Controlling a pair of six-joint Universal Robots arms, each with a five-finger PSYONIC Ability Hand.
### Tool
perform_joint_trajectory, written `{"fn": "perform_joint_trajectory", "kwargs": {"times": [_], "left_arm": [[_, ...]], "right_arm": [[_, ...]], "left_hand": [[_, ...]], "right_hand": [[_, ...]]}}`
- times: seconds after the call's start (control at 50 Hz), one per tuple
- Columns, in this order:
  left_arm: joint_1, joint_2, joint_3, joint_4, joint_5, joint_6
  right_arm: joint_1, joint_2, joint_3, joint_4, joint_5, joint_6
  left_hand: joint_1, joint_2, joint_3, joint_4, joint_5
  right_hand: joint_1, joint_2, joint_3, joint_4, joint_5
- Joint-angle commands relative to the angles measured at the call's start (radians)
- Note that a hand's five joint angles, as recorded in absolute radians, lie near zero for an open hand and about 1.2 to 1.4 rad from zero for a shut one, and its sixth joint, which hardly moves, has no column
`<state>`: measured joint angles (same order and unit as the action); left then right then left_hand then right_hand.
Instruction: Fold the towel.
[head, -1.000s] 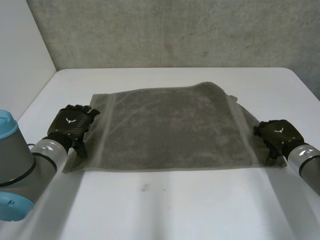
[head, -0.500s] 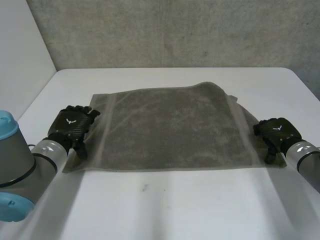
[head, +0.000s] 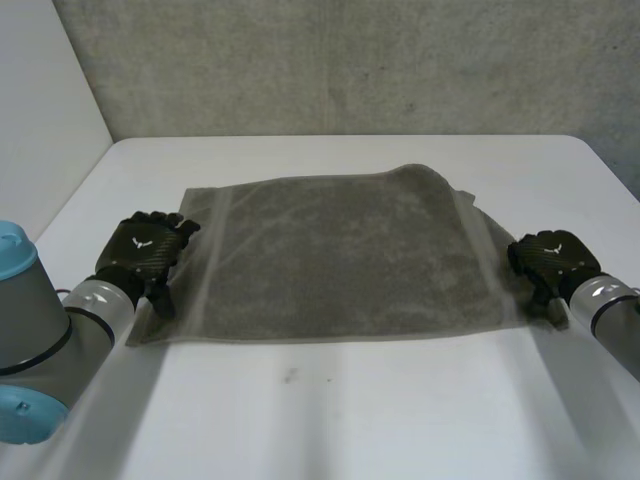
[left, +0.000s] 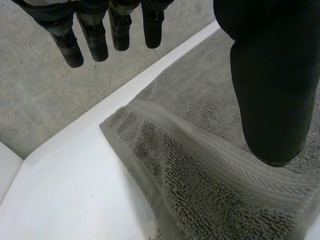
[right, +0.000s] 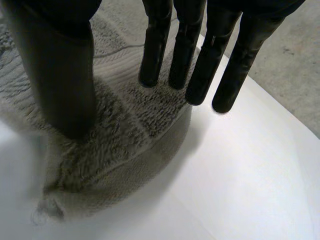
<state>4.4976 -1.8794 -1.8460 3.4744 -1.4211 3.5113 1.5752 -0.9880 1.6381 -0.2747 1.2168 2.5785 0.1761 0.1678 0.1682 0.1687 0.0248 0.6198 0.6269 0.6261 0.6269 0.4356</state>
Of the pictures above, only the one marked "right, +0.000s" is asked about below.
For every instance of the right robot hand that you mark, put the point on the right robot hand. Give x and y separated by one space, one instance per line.
60 75

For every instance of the grey towel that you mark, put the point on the grey towel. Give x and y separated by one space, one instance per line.
120 130

